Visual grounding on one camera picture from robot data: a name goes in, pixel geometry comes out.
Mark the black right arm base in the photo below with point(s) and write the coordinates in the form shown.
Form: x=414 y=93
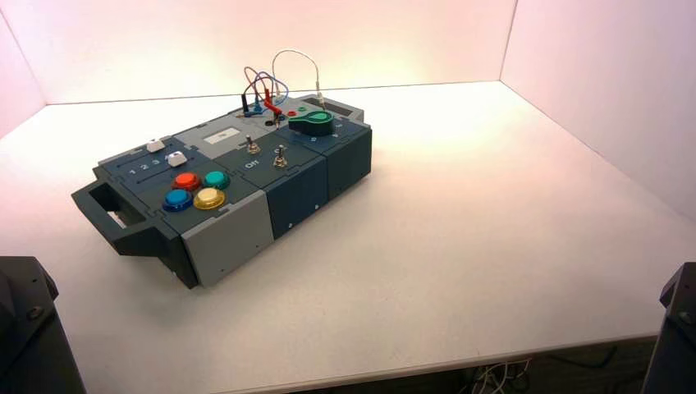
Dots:
x=674 y=342

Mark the white slider knob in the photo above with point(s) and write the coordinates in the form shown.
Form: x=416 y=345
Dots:
x=177 y=159
x=155 y=145

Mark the small white display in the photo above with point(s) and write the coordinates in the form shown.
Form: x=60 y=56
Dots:
x=221 y=136

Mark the blue push button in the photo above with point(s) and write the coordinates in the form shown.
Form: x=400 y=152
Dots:
x=177 y=200

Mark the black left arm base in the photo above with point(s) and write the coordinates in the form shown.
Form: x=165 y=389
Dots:
x=27 y=337

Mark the teal push button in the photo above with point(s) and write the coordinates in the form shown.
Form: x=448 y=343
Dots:
x=217 y=179

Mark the metal toggle switch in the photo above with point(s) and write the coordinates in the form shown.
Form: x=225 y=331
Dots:
x=250 y=144
x=280 y=158

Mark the yellow push button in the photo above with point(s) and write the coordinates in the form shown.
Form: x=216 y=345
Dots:
x=209 y=198

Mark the blue grey control box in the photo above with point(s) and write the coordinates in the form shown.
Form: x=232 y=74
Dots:
x=239 y=234

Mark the red push button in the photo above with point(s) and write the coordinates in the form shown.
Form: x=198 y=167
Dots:
x=186 y=181

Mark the green rotary knob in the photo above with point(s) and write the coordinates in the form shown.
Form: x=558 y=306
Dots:
x=312 y=124

